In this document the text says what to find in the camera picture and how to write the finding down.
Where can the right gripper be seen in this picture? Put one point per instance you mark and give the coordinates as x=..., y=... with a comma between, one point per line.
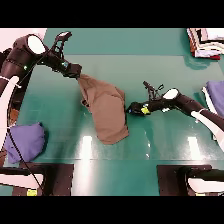
x=138, y=108

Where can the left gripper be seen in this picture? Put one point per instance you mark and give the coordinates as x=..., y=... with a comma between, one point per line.
x=71, y=70

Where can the brown T-shirt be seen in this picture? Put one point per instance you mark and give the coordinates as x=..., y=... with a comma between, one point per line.
x=106, y=110

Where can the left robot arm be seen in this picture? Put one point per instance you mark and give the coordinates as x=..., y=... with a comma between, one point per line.
x=18, y=55

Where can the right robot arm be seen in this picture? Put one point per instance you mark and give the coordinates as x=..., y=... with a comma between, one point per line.
x=186, y=101

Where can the white garment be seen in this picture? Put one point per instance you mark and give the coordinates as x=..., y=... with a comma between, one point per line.
x=207, y=98
x=213, y=41

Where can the blue garment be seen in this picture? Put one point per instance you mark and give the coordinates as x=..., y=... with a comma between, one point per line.
x=217, y=96

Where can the purple garment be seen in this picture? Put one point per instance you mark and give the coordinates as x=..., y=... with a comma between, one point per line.
x=25, y=141

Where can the brown striped garment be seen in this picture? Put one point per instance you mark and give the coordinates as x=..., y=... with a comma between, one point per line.
x=192, y=40

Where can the red garment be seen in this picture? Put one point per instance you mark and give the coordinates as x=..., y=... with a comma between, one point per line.
x=215, y=57

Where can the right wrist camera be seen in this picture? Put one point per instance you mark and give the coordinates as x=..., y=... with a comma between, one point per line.
x=150, y=89

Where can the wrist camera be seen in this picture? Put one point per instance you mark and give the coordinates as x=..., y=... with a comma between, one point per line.
x=150, y=89
x=63, y=36

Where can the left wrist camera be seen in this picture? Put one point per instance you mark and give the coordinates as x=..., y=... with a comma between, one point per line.
x=63, y=36

